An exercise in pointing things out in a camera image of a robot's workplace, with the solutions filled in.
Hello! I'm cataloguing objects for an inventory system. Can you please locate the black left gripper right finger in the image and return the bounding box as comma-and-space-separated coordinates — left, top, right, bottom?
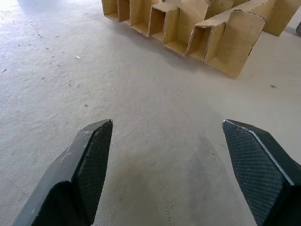
222, 119, 301, 226

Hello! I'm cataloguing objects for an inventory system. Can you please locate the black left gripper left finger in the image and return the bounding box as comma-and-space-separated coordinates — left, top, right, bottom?
13, 119, 113, 226

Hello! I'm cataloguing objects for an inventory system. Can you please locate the cardboard divider tray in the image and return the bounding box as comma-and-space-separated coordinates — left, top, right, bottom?
101, 0, 292, 80

